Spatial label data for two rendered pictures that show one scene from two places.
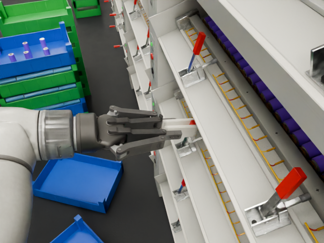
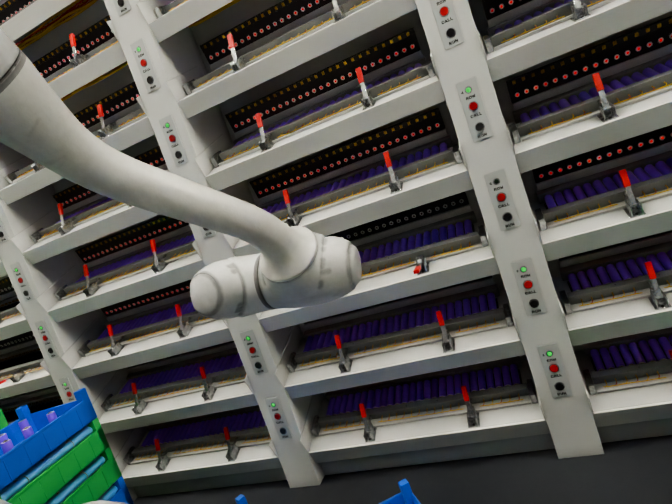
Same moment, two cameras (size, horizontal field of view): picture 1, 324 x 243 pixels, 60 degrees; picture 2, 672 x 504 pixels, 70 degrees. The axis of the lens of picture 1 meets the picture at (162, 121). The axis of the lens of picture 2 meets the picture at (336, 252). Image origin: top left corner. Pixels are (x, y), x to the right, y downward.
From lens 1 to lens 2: 0.97 m
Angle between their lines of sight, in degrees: 62
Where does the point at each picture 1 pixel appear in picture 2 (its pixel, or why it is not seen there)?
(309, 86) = (367, 109)
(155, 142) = not seen: hidden behind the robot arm
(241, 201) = (384, 196)
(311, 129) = (376, 121)
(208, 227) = (388, 281)
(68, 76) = (94, 443)
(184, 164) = not seen: hidden behind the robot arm
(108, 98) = not seen: outside the picture
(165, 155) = (296, 380)
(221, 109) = (329, 209)
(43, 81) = (66, 465)
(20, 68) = (33, 451)
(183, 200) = (352, 366)
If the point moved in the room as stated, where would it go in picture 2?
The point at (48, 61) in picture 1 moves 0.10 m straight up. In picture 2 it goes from (65, 425) to (48, 384)
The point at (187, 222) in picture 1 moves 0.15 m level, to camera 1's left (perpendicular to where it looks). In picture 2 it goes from (373, 363) to (343, 394)
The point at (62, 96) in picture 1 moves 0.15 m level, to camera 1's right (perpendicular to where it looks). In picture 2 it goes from (96, 484) to (149, 445)
